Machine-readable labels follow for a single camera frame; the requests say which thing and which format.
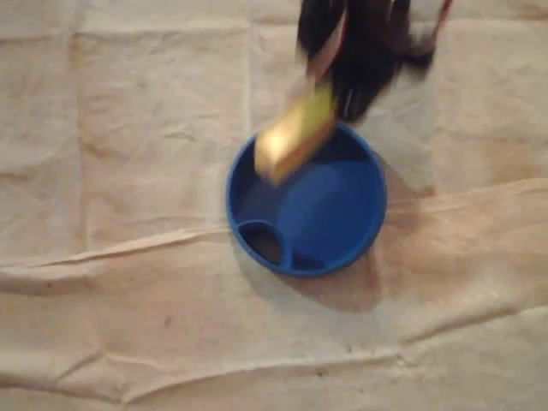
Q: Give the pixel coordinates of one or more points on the yellow rectangular block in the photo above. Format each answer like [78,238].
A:
[295,132]

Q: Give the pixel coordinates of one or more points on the beige wrinkled cloth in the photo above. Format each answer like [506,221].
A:
[128,192]

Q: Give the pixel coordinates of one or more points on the blue round bowl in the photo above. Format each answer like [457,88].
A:
[334,214]

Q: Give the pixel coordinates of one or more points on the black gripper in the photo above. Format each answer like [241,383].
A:
[361,92]

